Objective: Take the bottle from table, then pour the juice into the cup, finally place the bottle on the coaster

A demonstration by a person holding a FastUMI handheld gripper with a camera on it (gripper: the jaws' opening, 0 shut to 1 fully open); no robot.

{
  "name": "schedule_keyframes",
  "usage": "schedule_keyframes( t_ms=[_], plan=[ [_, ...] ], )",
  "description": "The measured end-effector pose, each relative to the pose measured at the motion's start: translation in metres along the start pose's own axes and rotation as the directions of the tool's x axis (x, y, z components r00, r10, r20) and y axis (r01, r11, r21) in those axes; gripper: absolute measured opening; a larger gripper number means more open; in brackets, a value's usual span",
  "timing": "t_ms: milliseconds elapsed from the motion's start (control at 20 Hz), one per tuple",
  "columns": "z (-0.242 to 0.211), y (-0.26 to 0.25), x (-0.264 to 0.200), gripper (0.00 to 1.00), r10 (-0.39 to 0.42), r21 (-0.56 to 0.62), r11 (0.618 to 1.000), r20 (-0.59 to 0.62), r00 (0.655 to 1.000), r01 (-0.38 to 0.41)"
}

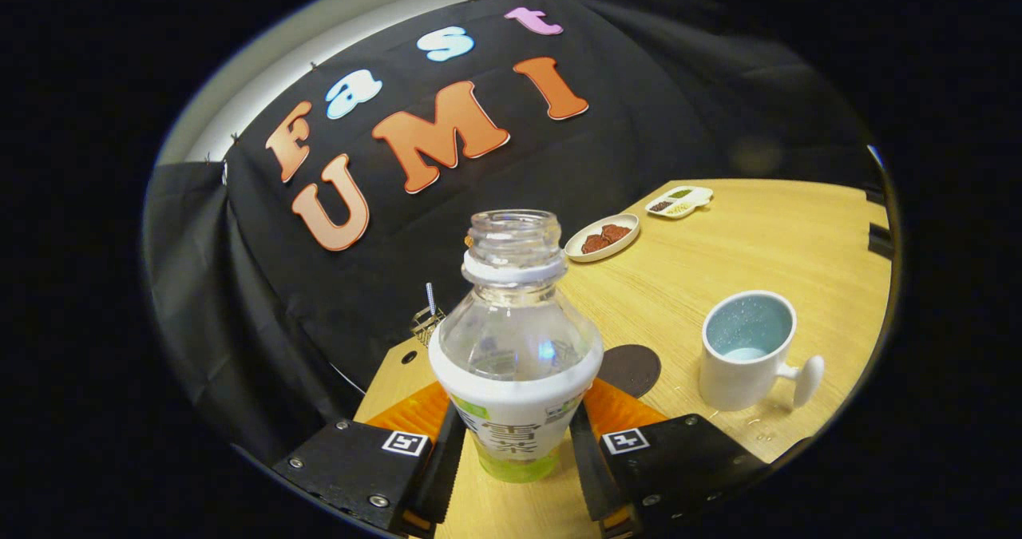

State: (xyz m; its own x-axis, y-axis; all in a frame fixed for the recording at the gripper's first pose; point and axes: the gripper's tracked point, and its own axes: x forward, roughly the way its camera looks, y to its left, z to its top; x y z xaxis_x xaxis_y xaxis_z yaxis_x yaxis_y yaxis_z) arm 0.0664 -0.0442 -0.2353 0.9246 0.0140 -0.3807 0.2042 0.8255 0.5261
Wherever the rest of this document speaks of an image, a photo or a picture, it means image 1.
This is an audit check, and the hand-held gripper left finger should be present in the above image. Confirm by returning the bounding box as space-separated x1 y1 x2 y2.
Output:
271 379 468 538

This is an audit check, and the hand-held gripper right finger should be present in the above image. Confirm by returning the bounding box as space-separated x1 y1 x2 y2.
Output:
568 378 771 539

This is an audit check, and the dark brown round coaster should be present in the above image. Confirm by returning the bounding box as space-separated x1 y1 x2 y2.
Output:
597 344 663 399

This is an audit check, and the clear plastic juice bottle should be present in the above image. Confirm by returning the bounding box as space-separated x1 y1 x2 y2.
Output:
428 208 605 485

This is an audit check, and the white cup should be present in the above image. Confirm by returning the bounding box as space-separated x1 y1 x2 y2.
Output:
699 290 826 412

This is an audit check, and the oval plate with brown food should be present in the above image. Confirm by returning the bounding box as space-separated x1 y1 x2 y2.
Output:
564 213 641 264

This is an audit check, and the white divided dish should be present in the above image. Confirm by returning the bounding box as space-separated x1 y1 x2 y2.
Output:
644 185 715 220

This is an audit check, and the wooden table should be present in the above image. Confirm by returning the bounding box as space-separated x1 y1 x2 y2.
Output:
354 178 893 539

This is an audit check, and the black backdrop cloth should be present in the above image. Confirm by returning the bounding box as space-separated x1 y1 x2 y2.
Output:
144 0 887 464

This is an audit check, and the white cable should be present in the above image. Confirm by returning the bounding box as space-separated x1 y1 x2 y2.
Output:
326 359 370 396

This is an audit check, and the wire mesh holder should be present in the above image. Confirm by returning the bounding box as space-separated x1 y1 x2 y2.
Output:
410 306 448 347

